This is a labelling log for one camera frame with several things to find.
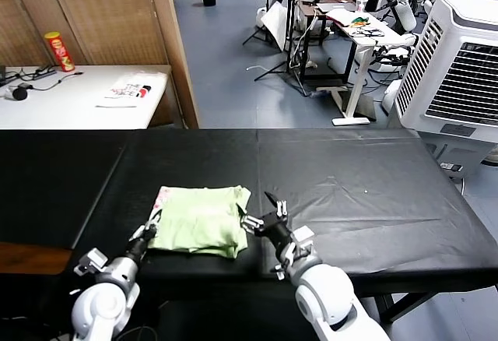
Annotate black round microphone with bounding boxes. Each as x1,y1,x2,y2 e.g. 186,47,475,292
10,85,30,102

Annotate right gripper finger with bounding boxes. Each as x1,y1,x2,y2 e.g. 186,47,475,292
240,213,266,236
263,191,289,219

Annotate red chips can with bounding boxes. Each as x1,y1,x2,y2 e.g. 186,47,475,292
43,31,75,73

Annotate grey laptop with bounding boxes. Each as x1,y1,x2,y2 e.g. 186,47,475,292
317,2,357,13

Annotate white side table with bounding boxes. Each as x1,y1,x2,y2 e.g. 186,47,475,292
0,64,174,131

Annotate light green t-shirt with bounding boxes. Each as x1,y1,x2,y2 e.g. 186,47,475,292
149,185,252,260

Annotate white leaning panel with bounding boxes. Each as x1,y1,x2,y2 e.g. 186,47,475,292
259,1,297,52

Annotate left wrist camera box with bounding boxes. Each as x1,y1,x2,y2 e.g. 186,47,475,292
73,248,110,276

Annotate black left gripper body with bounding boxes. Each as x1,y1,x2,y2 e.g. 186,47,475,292
125,234,153,261

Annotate wooden partition screen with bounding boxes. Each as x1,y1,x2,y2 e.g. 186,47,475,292
0,0,201,130

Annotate black cable on table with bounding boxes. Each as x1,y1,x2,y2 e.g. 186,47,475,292
18,66,85,93

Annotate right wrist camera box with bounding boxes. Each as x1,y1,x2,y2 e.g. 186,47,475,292
289,227,316,257

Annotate white standing desk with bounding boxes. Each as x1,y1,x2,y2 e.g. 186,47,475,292
315,5,406,127

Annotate white air cooler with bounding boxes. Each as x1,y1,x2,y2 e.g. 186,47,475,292
388,0,498,179

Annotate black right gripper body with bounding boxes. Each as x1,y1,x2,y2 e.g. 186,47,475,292
254,213,293,249

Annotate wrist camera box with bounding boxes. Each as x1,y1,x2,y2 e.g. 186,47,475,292
73,248,110,276
289,227,316,257

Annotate white humanoid robot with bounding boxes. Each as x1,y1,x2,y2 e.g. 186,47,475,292
379,0,420,33

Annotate black power strip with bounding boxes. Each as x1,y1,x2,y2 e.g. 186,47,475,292
32,67,60,80

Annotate folded white printed shirt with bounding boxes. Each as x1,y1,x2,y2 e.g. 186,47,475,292
95,82,157,109

